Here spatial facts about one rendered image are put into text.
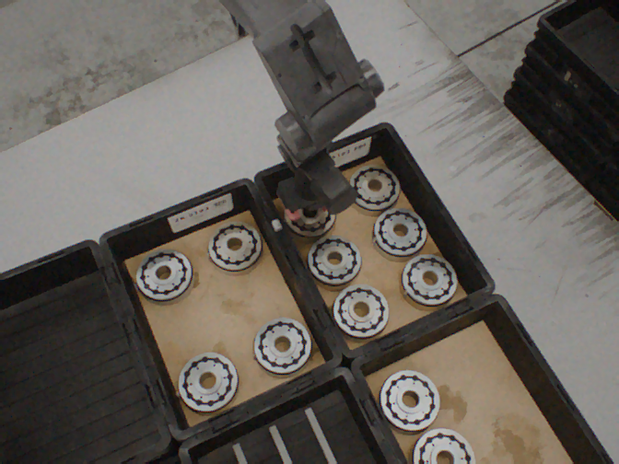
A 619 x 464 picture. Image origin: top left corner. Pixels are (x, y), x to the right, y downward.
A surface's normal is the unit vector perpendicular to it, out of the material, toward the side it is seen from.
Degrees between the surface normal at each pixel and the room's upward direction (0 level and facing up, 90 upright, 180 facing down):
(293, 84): 55
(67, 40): 0
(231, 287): 0
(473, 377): 0
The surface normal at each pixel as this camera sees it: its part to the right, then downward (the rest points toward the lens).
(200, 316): 0.01, -0.43
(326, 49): 0.34, 0.44
